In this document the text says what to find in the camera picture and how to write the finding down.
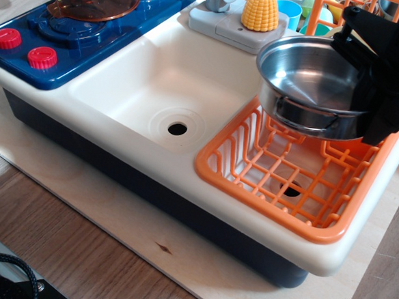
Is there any light plywood base board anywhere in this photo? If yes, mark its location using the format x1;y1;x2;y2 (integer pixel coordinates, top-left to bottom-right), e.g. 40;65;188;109
0;89;399;299

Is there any yellow toy corn cob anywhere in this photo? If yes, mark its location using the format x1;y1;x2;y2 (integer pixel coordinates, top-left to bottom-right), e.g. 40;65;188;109
240;0;279;32

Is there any blue toy stove top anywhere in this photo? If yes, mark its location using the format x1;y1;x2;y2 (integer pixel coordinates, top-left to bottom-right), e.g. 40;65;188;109
0;0;195;90

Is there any small steel pan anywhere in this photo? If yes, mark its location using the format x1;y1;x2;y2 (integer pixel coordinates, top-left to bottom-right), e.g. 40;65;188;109
256;35;369;141

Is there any black metal bracket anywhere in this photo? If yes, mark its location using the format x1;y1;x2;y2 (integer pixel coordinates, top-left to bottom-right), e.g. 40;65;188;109
37;279;68;299

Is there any red stove knob front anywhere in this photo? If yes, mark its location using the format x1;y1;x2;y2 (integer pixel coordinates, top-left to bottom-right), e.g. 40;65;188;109
27;46;58;70

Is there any blue plastic cup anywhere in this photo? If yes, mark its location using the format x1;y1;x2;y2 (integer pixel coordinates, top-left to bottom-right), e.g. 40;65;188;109
277;0;303;31

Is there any orange plastic drying rack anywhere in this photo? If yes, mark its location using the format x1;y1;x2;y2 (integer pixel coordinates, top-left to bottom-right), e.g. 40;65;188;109
195;98;399;244

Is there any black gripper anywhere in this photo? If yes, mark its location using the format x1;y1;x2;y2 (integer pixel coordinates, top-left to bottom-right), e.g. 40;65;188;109
331;6;399;146

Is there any cream toy sink unit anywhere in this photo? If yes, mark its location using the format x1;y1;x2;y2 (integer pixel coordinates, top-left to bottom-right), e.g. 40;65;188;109
0;10;399;288

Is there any black braided cable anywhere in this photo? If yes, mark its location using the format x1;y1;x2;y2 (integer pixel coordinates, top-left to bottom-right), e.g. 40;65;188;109
0;251;42;299

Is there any red stove knob rear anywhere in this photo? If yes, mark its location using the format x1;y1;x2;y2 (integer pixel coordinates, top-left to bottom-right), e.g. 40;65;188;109
0;28;23;50

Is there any red stove knob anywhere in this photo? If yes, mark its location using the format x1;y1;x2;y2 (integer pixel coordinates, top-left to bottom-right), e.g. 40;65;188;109
27;46;58;70
0;28;23;50

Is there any grey toy faucet base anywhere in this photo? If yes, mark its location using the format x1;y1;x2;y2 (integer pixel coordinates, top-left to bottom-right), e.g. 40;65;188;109
189;0;290;54

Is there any orange grid basket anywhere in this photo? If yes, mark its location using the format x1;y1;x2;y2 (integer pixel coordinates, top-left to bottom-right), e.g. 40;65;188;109
299;0;399;36

